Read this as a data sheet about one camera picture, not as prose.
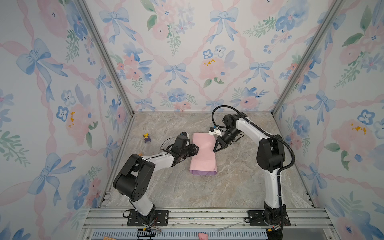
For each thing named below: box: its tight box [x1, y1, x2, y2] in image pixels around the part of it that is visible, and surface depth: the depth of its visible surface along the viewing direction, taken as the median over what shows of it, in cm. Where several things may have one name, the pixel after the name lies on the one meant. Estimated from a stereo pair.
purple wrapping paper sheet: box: [189, 132, 218, 176], surface depth 89 cm
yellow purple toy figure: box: [142, 133, 151, 144], surface depth 105 cm
